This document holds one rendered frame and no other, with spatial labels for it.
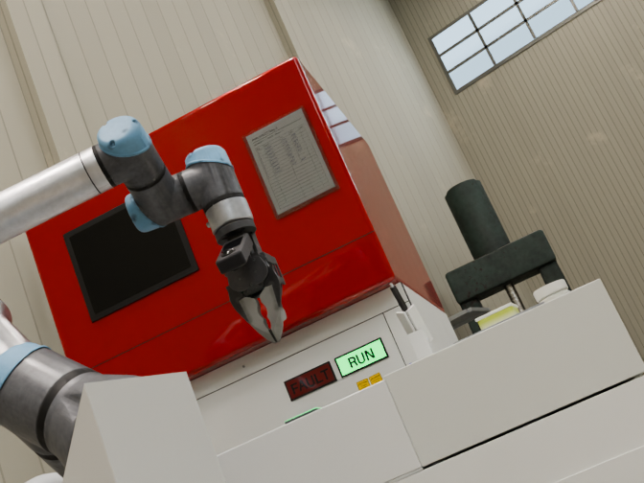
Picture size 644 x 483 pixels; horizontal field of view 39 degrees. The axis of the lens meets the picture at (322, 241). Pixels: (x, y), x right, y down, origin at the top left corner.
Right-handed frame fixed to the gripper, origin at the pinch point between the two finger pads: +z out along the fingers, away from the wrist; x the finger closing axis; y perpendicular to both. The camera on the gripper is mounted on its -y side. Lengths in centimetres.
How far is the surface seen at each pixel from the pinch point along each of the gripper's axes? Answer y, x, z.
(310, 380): 58, 12, 1
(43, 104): 296, 162, -247
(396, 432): -4.1, -13.3, 22.5
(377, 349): 58, -5, 0
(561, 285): 47, -46, 6
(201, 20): 518, 104, -386
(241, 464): -4.1, 11.3, 17.4
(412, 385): -4.1, -18.4, 17.2
